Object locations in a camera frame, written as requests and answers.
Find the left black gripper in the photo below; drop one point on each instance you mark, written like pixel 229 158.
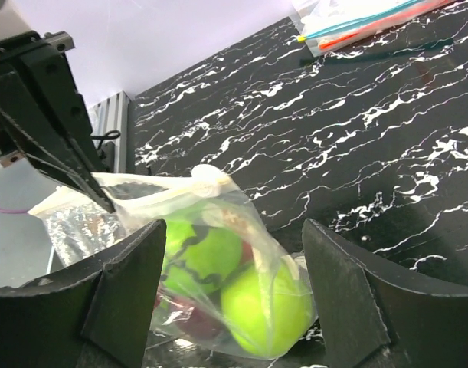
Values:
pixel 43 116

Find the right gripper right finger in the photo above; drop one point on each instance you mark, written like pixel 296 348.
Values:
pixel 375 313

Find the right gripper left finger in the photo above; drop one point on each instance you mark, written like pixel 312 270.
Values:
pixel 95 313

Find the dark purple plum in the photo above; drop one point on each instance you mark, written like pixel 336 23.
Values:
pixel 191 318

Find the green apple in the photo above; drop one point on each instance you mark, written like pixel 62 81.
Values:
pixel 267 314

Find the green bell pepper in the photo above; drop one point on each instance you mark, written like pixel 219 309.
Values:
pixel 198 258

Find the clear bag with white dots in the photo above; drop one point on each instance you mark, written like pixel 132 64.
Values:
pixel 225 282

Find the clear bag with coloured zippers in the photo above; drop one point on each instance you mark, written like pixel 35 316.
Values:
pixel 326 25

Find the black marble pattern mat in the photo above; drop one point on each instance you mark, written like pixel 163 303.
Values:
pixel 371 141

